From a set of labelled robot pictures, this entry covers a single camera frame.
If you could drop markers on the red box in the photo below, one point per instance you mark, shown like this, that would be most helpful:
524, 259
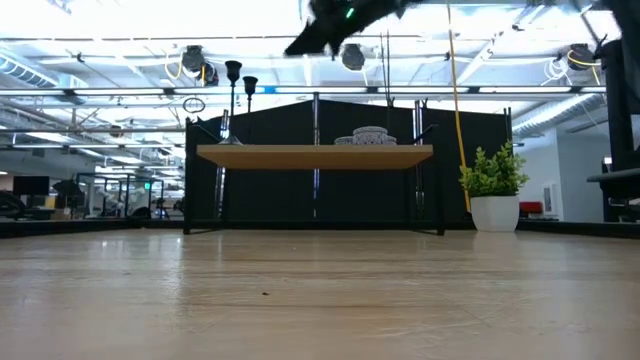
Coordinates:
531, 207

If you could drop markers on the black background monitor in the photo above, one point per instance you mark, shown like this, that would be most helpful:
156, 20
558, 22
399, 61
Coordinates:
31, 185

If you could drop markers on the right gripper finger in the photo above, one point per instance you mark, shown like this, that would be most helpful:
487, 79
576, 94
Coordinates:
307, 42
336, 44

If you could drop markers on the wooden shelf with black legs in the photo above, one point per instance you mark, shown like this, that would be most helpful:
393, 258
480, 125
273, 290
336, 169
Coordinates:
315, 156

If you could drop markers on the black partition screen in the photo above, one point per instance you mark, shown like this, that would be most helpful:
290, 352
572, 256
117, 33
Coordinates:
270, 125

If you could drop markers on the green plant in white pot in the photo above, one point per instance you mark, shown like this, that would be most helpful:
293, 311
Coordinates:
495, 212

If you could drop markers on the white purple patterned candle holder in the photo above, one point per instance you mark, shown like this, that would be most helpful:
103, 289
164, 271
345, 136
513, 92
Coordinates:
370, 136

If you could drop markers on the black aluminium table frame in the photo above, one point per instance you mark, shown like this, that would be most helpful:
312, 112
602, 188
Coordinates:
75, 227

